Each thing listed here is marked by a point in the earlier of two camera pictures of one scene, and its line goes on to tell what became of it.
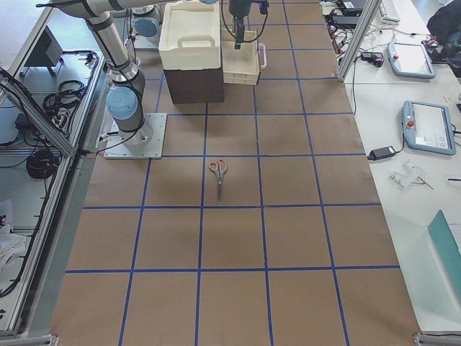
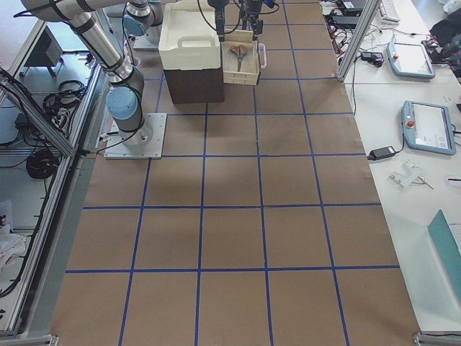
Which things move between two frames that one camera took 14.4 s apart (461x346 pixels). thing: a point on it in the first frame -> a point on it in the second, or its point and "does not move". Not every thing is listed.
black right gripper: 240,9 -> 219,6
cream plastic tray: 242,65 does not move
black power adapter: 382,153 does not move
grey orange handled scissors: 219,168 -> 240,52
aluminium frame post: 372,8 does not move
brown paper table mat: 262,224 does not move
